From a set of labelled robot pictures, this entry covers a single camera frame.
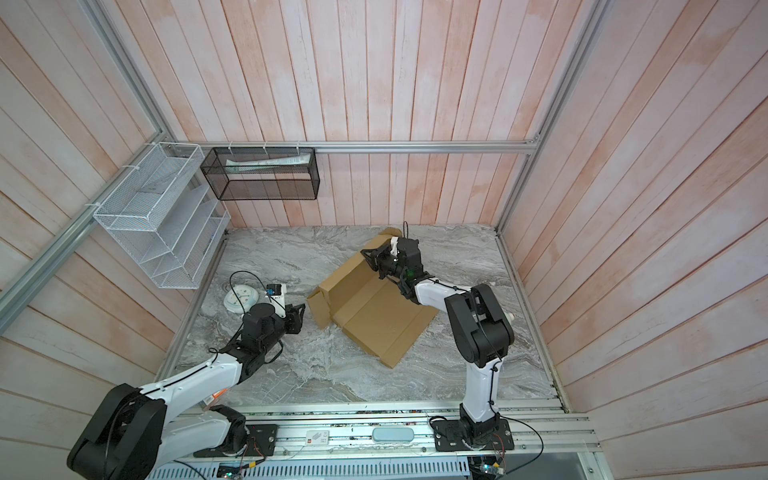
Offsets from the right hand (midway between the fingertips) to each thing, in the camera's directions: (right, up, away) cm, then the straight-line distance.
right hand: (358, 250), depth 90 cm
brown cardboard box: (+4, -21, +9) cm, 23 cm away
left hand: (-17, -18, -2) cm, 25 cm away
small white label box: (-9, -47, -17) cm, 51 cm away
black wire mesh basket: (-35, +28, +14) cm, 47 cm away
